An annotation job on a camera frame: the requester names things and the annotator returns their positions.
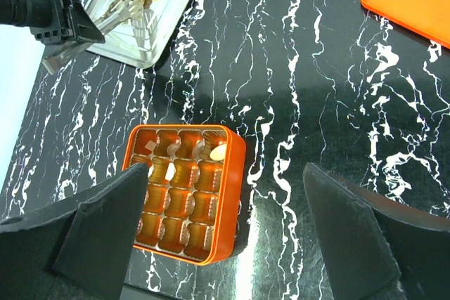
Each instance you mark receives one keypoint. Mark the dark round chocolate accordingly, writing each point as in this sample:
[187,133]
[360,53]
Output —
[172,149]

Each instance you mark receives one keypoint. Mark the orange chocolate box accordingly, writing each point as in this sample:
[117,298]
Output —
[193,217]

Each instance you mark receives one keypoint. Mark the white chocolate piece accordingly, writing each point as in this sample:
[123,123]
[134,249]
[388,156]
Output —
[170,172]

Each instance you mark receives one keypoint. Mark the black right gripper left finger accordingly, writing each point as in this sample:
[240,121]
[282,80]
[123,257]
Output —
[76,248]

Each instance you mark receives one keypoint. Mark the dark shell chocolate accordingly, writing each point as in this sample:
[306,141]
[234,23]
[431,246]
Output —
[197,149]

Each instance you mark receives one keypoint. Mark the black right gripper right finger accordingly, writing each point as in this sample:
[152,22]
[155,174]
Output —
[374,247]

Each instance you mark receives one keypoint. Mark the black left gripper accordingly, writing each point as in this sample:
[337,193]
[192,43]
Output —
[52,22]

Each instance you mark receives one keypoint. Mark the white oval chocolate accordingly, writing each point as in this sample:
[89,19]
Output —
[218,153]

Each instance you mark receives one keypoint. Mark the silver metal tongs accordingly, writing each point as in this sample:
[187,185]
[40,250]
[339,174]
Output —
[118,12]

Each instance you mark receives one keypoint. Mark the dark square chocolate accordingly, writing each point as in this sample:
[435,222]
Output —
[151,145]

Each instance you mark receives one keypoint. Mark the white chocolate on tray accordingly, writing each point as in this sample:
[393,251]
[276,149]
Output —
[150,171]

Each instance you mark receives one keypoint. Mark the silver metal tray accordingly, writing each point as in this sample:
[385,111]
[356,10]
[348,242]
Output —
[120,44]

